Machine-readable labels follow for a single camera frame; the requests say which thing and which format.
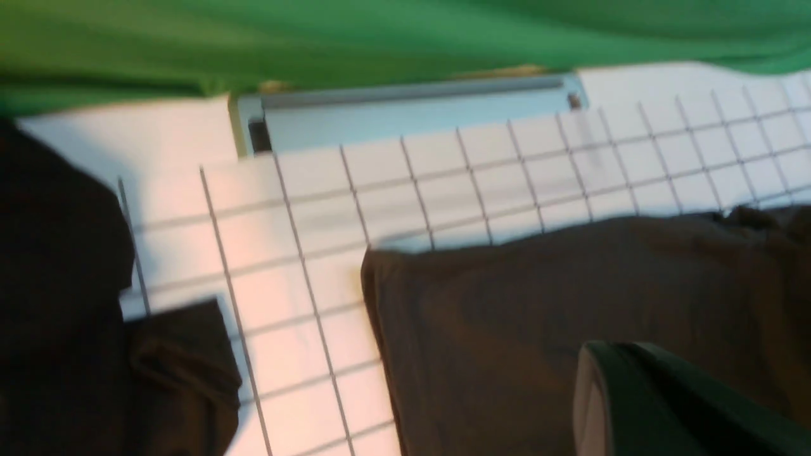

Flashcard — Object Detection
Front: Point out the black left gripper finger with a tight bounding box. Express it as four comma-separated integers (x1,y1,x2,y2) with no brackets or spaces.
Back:
572,341,810,455

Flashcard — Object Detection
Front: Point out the gray long-sleeve top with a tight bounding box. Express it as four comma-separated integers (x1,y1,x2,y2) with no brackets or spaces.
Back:
361,206,809,455

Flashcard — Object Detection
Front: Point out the white grid paper mat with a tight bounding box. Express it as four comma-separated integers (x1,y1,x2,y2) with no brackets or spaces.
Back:
18,65,809,455

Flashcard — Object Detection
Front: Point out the black crumpled garment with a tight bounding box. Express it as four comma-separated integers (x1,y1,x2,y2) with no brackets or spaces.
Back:
1,119,241,455

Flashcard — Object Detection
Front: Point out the green backdrop cloth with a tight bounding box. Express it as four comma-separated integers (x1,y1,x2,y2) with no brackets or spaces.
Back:
1,1,810,117

